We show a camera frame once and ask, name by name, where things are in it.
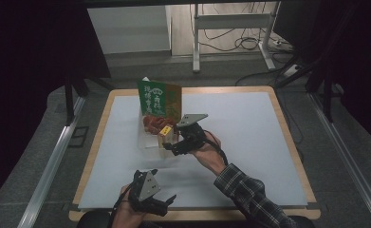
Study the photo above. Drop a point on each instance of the black metal stand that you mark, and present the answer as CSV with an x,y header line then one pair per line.
x,y
327,95
69,101

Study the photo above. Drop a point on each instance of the white metal desk frame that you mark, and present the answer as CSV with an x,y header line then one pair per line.
x,y
233,21

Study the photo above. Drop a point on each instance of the white table mat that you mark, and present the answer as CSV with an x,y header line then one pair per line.
x,y
252,126

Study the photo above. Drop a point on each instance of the person's left hand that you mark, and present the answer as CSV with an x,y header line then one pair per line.
x,y
126,217

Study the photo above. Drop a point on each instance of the white board panel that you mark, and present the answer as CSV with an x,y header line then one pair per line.
x,y
129,30

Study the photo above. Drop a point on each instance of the white power strip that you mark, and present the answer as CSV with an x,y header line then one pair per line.
x,y
291,71

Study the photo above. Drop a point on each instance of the person's right hand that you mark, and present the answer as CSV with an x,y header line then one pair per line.
x,y
213,152

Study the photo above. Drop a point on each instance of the person's left leg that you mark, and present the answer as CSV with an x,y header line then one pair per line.
x,y
93,220

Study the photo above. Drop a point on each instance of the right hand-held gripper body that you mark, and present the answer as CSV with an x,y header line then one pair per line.
x,y
192,136

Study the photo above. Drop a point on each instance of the clear plastic container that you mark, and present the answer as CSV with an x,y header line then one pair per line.
x,y
148,142

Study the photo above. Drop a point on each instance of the black floor plate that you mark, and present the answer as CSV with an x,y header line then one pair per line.
x,y
78,136

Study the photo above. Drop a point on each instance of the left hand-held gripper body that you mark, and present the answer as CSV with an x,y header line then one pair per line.
x,y
148,190

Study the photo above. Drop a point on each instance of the green and red sauce packet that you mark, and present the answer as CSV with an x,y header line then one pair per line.
x,y
157,101

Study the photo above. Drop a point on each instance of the dark curtain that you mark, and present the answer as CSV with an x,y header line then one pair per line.
x,y
25,79
363,63

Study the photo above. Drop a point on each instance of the aluminium rail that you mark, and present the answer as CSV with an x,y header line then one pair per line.
x,y
51,164
347,158

